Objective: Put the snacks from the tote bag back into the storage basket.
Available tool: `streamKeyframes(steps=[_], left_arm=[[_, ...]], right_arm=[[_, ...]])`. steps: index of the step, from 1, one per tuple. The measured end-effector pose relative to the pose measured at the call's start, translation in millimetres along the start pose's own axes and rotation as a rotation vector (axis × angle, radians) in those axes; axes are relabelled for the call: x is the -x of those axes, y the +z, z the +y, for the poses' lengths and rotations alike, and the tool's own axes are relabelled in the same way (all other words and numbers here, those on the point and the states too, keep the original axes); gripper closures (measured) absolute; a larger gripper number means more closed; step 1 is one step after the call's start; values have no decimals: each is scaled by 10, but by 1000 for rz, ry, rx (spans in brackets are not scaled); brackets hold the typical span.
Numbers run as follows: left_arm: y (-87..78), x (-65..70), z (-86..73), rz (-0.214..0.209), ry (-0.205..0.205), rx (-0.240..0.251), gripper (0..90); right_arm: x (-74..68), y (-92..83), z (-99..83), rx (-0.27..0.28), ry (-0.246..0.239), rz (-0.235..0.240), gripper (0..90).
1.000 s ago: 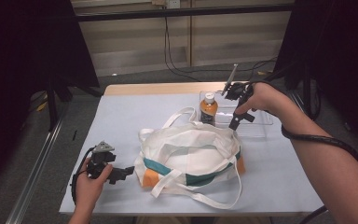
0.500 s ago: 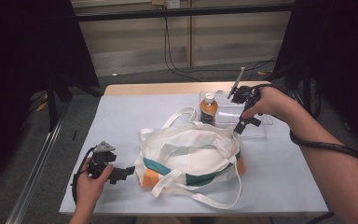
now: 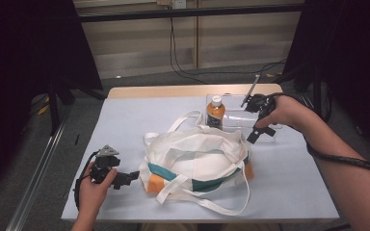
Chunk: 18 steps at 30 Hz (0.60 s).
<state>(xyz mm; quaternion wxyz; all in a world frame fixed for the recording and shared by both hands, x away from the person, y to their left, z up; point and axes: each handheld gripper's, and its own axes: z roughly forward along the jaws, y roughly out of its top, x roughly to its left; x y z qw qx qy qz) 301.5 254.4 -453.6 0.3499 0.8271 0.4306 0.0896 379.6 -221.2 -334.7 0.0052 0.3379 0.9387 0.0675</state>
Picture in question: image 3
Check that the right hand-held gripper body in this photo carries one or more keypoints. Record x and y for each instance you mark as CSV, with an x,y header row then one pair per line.
x,y
259,102

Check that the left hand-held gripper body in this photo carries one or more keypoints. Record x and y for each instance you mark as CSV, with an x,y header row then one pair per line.
x,y
106,163

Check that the clear plastic tray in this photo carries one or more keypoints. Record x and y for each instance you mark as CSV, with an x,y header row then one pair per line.
x,y
237,118

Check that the orange drink bottle white cap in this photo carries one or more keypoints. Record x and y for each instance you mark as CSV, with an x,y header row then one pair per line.
x,y
215,114

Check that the white green orange tote bag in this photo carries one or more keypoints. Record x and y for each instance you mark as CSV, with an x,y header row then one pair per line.
x,y
196,163

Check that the person's right hand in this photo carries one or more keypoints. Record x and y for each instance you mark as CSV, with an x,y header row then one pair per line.
x,y
285,110

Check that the person's left hand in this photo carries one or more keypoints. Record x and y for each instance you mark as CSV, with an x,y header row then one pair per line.
x,y
93,192

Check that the pale grey table mat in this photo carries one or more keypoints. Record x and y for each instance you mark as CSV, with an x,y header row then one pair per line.
x,y
122,128

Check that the black metal stand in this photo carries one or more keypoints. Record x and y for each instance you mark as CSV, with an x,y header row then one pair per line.
x,y
55,106

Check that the black curtain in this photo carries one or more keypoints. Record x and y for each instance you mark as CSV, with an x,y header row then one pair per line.
x,y
29,64
347,57

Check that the black horizontal bar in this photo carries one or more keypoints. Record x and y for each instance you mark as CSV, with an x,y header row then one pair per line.
x,y
189,12

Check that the aluminium floor rail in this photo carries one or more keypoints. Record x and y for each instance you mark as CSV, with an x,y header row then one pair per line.
x,y
35,179

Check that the white wall socket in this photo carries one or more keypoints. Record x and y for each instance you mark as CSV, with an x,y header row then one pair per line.
x,y
179,4

